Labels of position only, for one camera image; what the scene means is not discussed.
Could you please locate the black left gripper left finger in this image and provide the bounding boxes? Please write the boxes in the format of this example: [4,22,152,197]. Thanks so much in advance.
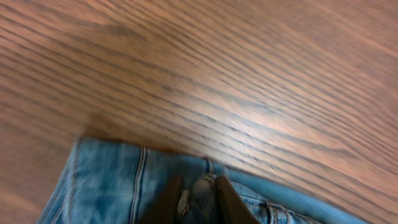
[138,174,183,224]

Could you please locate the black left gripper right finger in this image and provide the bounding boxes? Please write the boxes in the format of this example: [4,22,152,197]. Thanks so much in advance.
[215,176,259,224]

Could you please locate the blue denim jeans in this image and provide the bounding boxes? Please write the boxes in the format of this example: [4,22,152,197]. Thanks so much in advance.
[39,138,359,223]

